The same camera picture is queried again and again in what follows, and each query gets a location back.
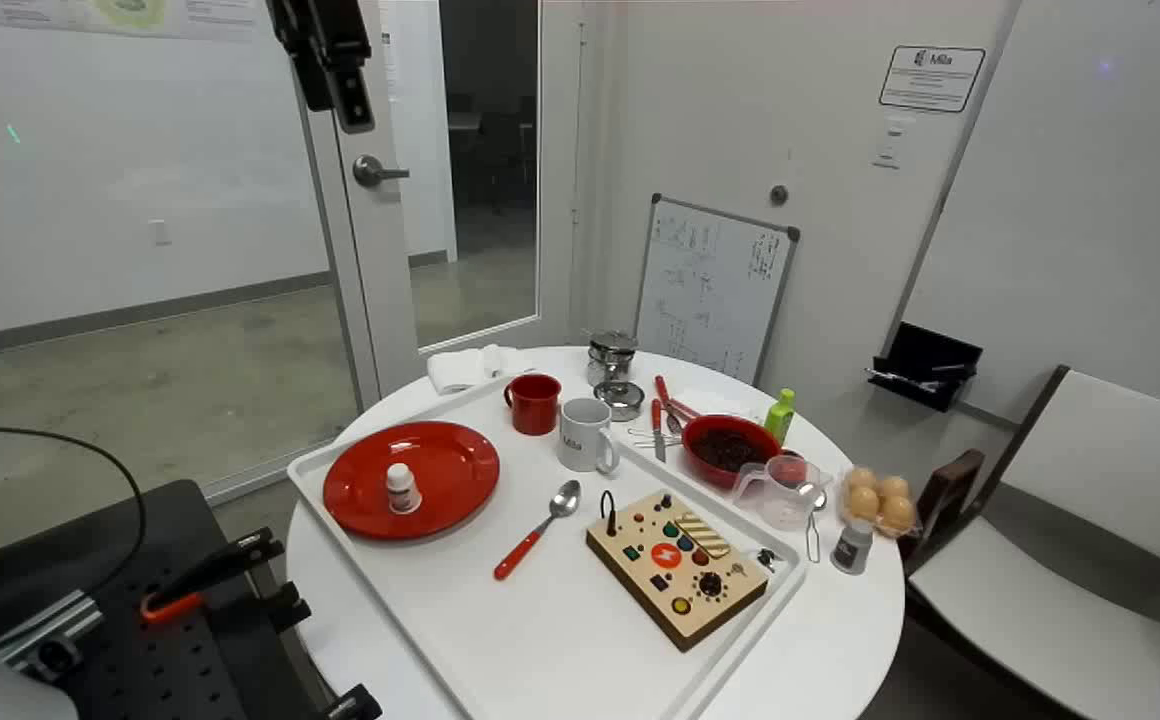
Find red-handled metal spoon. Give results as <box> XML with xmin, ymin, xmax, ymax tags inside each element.
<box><xmin>487</xmin><ymin>474</ymin><xmax>590</xmax><ymax>582</ymax></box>

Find red mug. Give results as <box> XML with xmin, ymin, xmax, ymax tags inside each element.
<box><xmin>499</xmin><ymin>370</ymin><xmax>567</xmax><ymax>440</ymax></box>

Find white mug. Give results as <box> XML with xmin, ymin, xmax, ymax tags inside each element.
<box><xmin>554</xmin><ymin>391</ymin><xmax>626</xmax><ymax>480</ymax></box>

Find metal measuring spoon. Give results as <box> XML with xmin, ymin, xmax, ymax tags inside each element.
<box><xmin>796</xmin><ymin>480</ymin><xmax>837</xmax><ymax>566</ymax></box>

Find white folded cloth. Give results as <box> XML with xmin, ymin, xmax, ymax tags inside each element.
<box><xmin>425</xmin><ymin>340</ymin><xmax>531</xmax><ymax>396</ymax></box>

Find metal canister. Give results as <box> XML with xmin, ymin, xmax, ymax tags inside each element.
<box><xmin>584</xmin><ymin>329</ymin><xmax>639</xmax><ymax>391</ymax></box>

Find red plate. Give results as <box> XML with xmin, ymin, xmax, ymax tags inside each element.
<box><xmin>321</xmin><ymin>420</ymin><xmax>505</xmax><ymax>545</ymax></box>

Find small leaning whiteboard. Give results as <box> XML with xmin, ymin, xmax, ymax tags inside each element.
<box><xmin>633</xmin><ymin>190</ymin><xmax>806</xmax><ymax>391</ymax></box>

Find small metal cup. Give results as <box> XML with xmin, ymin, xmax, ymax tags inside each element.
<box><xmin>594</xmin><ymin>374</ymin><xmax>647</xmax><ymax>428</ymax></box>

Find small white bottle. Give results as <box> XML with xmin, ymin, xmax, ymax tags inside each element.
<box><xmin>384</xmin><ymin>458</ymin><xmax>425</xmax><ymax>519</ymax></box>

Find red bowl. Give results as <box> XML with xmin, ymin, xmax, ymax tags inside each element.
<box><xmin>682</xmin><ymin>412</ymin><xmax>790</xmax><ymax>491</ymax></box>

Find green bottle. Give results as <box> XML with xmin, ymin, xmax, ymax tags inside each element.
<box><xmin>761</xmin><ymin>382</ymin><xmax>800</xmax><ymax>449</ymax></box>

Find orange and black clamp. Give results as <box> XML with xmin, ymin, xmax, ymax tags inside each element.
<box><xmin>135</xmin><ymin>523</ymin><xmax>288</xmax><ymax>630</ymax></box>

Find white tray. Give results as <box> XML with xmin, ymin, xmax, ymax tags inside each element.
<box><xmin>284</xmin><ymin>374</ymin><xmax>814</xmax><ymax>720</ymax></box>

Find clear plastic measuring cup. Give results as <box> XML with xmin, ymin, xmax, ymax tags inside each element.
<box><xmin>733</xmin><ymin>449</ymin><xmax>834</xmax><ymax>534</ymax></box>

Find wooden busy board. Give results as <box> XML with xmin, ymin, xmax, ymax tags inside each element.
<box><xmin>584</xmin><ymin>483</ymin><xmax>774</xmax><ymax>654</ymax></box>

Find small salt shaker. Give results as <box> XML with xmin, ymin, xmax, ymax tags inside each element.
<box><xmin>830</xmin><ymin>516</ymin><xmax>877</xmax><ymax>580</ymax></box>

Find silver door handle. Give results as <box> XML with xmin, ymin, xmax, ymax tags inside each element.
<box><xmin>350</xmin><ymin>151</ymin><xmax>411</xmax><ymax>190</ymax></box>

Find black floor cable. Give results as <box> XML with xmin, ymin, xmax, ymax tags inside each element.
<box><xmin>0</xmin><ymin>414</ymin><xmax>152</xmax><ymax>562</ymax></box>

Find red-handled kitchen utensils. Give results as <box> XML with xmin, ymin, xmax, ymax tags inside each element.
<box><xmin>647</xmin><ymin>370</ymin><xmax>703</xmax><ymax>467</ymax></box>

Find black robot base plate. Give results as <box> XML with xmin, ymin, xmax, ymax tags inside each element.
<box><xmin>0</xmin><ymin>474</ymin><xmax>384</xmax><ymax>720</ymax></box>

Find white wall sign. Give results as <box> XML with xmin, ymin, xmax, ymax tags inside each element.
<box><xmin>877</xmin><ymin>39</ymin><xmax>992</xmax><ymax>117</ymax></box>

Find aluminium rail bracket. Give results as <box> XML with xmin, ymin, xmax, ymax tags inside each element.
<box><xmin>0</xmin><ymin>589</ymin><xmax>107</xmax><ymax>688</ymax></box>

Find black wall file holder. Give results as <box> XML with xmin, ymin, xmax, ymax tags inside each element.
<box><xmin>868</xmin><ymin>318</ymin><xmax>988</xmax><ymax>412</ymax></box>

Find white chair with wooden frame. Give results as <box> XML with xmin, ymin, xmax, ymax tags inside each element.
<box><xmin>899</xmin><ymin>363</ymin><xmax>1160</xmax><ymax>720</ymax></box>

